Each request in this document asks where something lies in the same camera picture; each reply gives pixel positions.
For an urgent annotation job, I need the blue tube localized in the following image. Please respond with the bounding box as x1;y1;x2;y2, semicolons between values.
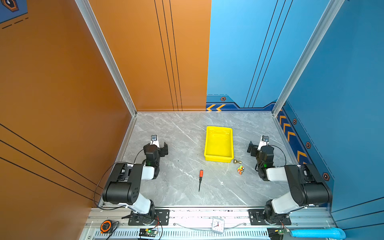
290;228;346;240

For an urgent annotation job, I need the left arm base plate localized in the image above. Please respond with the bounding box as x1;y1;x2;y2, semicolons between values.
127;209;170;226

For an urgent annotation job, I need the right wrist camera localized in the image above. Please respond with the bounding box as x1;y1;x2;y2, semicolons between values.
258;135;269;150

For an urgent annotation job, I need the red black screwdriver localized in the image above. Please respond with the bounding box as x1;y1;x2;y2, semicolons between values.
198;170;204;192

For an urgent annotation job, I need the yellow plastic bin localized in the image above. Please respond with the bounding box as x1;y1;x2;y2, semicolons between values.
204;126;234;163

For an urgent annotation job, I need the small white clock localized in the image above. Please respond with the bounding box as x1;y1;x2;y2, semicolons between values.
211;218;225;234

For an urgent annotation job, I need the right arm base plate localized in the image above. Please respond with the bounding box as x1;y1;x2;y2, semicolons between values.
248;209;292;226

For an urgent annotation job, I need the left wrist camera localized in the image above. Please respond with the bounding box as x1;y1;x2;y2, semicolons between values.
150;135;160;148

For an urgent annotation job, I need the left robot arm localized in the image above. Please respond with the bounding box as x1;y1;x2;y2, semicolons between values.
102;143;169;225

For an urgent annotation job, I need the left green circuit board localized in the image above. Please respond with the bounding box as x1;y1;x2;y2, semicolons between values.
139;229;159;240

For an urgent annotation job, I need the right green circuit board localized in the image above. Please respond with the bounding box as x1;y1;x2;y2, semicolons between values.
268;229;290;240

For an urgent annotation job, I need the green circuit board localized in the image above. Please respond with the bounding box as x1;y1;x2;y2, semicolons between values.
139;229;159;240
268;229;290;240

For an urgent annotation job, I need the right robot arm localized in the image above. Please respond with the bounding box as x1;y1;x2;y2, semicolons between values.
247;141;332;225

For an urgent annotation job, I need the aluminium front rail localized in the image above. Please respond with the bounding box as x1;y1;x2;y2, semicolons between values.
80;206;337;240

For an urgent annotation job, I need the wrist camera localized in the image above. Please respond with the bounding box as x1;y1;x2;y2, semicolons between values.
258;135;269;150
150;135;160;148

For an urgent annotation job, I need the orange black tape measure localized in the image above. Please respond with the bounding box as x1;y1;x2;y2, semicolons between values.
100;220;114;234

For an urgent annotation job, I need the orange green toy truck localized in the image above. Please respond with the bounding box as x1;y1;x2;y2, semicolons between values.
237;167;244;175

